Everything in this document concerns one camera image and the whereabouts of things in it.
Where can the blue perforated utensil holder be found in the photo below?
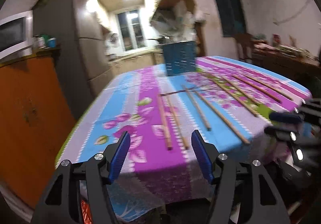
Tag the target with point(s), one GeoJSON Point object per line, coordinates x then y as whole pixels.
{"type": "Point", "coordinates": [179, 57]}

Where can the kitchen window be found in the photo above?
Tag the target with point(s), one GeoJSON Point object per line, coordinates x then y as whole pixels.
{"type": "Point", "coordinates": [131, 30]}

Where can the light wooden chopstick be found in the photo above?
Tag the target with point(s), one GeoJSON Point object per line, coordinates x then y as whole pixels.
{"type": "Point", "coordinates": [164, 123]}

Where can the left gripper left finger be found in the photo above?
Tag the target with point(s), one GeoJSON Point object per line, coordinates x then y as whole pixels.
{"type": "Point", "coordinates": [115, 155]}

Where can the blue lidded jar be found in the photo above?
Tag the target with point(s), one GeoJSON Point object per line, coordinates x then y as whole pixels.
{"type": "Point", "coordinates": [52, 43]}

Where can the white microwave oven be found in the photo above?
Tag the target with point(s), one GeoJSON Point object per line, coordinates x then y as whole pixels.
{"type": "Point", "coordinates": [17, 35]}

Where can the orange wooden cabinet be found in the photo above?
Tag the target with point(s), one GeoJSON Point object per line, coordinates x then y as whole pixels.
{"type": "Point", "coordinates": [35, 122]}

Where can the worn wooden chopstick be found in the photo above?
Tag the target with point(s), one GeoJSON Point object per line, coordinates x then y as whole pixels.
{"type": "Point", "coordinates": [183, 139]}

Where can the silver refrigerator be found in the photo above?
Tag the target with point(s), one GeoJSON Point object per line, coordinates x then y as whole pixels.
{"type": "Point", "coordinates": [82, 68]}

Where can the green-ended wooden chopstick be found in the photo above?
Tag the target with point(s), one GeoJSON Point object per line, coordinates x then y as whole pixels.
{"type": "Point", "coordinates": [270, 87]}

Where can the dark wooden side table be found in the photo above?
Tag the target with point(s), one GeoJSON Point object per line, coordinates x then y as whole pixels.
{"type": "Point", "coordinates": [294, 68]}

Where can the wooden chair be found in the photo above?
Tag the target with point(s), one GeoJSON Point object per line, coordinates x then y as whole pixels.
{"type": "Point", "coordinates": [244, 46]}

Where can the short bamboo chopstick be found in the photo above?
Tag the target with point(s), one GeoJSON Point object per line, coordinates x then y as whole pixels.
{"type": "Point", "coordinates": [199, 111]}

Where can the range hood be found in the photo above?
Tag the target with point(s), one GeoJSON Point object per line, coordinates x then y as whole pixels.
{"type": "Point", "coordinates": [168, 22]}

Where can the dark blue window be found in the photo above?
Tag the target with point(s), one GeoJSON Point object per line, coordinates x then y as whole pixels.
{"type": "Point", "coordinates": [231, 17]}

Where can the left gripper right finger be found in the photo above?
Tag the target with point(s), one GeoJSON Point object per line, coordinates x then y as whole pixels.
{"type": "Point", "coordinates": [206, 155]}

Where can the reddish wooden chopstick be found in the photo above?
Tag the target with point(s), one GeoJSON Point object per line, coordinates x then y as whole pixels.
{"type": "Point", "coordinates": [257, 88]}

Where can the floral striped tablecloth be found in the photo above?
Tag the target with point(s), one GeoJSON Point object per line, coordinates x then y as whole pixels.
{"type": "Point", "coordinates": [153, 176]}

